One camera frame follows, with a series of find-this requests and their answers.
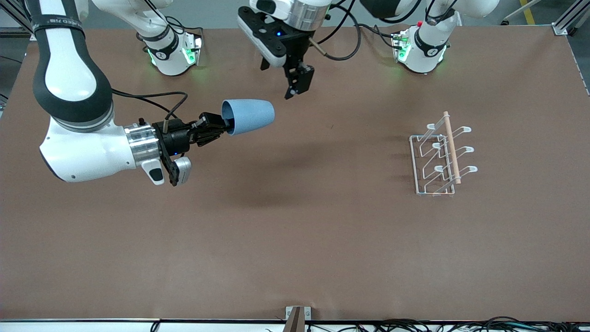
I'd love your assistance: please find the blue plastic cup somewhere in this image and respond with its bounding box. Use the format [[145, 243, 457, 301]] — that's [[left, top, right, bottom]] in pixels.
[[222, 99, 276, 136]]

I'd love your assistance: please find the black left arm base cable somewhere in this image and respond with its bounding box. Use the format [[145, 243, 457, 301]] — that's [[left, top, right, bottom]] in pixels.
[[360, 23, 398, 49]]

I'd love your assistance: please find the black arm base cable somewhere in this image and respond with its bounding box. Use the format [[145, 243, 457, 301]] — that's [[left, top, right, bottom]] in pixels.
[[159, 16, 204, 41], [360, 23, 398, 49]]

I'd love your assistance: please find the black right arm base cable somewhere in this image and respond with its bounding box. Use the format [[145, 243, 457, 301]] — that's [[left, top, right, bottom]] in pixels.
[[159, 16, 204, 41]]

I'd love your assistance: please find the white wire cup rack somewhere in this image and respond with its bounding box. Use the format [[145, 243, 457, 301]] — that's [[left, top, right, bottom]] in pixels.
[[409, 111, 478, 197]]

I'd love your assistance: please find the aluminium frame profile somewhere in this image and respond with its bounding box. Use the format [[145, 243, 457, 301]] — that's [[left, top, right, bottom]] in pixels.
[[0, 0, 37, 41], [552, 0, 590, 36]]

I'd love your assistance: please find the small metal bracket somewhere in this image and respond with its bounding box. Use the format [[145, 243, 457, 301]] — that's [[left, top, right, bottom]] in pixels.
[[285, 306, 312, 321]]

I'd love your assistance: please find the brown camera post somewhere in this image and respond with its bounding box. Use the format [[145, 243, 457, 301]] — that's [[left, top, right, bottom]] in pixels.
[[282, 307, 304, 332]]

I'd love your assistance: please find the black cable bundle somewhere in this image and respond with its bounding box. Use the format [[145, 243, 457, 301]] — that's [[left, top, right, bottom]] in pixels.
[[265, 316, 590, 332]]

